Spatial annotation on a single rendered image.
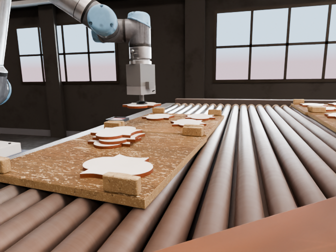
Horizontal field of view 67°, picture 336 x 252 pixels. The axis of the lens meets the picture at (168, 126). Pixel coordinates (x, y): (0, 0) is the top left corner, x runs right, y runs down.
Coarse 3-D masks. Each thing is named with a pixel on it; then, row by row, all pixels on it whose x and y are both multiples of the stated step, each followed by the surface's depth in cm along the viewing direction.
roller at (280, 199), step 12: (252, 108) 147; (252, 120) 110; (252, 132) 95; (264, 132) 86; (264, 144) 69; (264, 156) 59; (264, 168) 53; (276, 168) 51; (264, 180) 48; (276, 180) 45; (264, 192) 46; (276, 192) 41; (288, 192) 41; (276, 204) 37; (288, 204) 37
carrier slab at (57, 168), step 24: (72, 144) 65; (144, 144) 64; (168, 144) 64; (192, 144) 64; (24, 168) 48; (48, 168) 48; (72, 168) 48; (168, 168) 47; (72, 192) 40; (96, 192) 38; (144, 192) 37
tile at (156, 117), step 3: (150, 114) 111; (153, 114) 111; (156, 114) 111; (159, 114) 110; (162, 114) 110; (165, 114) 110; (168, 114) 110; (144, 117) 105; (147, 117) 102; (150, 117) 102; (153, 117) 102; (156, 117) 102; (159, 117) 102; (162, 117) 102; (165, 117) 102; (168, 117) 102; (171, 117) 107
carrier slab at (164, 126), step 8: (128, 120) 101; (136, 120) 101; (144, 120) 101; (152, 120) 100; (160, 120) 100; (168, 120) 100; (208, 120) 99; (216, 120) 98; (136, 128) 85; (144, 128) 85; (152, 128) 84; (160, 128) 84; (168, 128) 84; (176, 128) 84; (208, 128) 83; (208, 136) 78
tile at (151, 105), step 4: (124, 104) 90; (128, 104) 89; (132, 104) 89; (136, 104) 89; (140, 104) 89; (144, 104) 88; (148, 104) 88; (152, 104) 88; (156, 104) 91; (160, 104) 92
